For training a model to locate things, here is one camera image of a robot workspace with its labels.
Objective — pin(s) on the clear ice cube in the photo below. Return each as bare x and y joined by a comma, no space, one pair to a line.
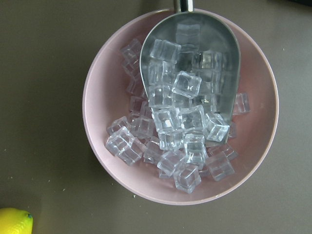
194,145
187,178
165,50
216,126
241,104
153,152
125,146
167,120
186,84
170,161
219,166
131,52

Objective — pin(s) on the pink round bowl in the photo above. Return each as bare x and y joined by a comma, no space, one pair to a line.
105,99

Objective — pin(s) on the metal ice scoop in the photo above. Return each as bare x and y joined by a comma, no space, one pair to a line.
209,50

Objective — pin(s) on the yellow lemon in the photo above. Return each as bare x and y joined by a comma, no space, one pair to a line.
15,221

